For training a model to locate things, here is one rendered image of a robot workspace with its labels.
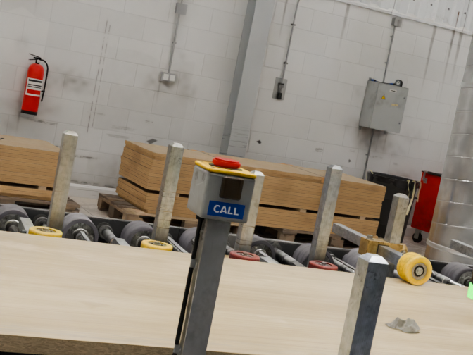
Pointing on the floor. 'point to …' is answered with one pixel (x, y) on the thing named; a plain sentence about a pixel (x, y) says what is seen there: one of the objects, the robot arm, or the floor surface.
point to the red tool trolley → (425, 203)
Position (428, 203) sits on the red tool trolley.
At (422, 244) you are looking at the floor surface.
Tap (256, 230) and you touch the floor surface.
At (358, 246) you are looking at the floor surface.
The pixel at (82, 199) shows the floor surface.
